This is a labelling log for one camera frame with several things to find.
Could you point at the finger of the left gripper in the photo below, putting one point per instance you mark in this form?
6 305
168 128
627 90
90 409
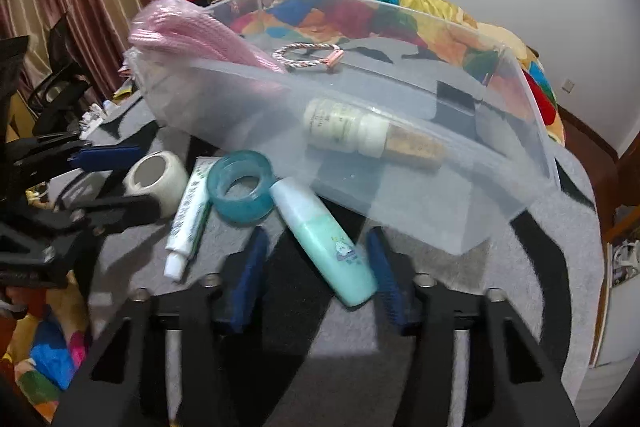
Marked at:
101 159
113 215

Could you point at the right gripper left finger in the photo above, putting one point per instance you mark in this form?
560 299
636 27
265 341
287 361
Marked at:
241 276

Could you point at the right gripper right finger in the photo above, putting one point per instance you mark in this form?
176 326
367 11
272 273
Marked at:
394 275

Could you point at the mint green lotion bottle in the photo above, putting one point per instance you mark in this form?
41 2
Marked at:
328 246

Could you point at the teal tape roll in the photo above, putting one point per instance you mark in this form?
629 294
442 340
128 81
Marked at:
238 187

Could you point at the white tape roll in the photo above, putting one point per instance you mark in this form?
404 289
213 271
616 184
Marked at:
160 175

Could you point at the white ointment tube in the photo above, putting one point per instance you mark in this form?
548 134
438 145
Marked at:
187 227

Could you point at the wooden stamp block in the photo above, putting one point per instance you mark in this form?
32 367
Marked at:
416 149

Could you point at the white pill bottle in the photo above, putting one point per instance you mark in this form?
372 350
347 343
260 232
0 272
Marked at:
336 126

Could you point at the pink knitted item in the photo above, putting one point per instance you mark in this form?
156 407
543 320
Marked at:
187 30

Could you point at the clear plastic storage box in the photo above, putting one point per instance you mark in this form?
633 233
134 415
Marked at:
422 125

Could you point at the colourful patchwork quilt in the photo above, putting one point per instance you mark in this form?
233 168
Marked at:
437 26

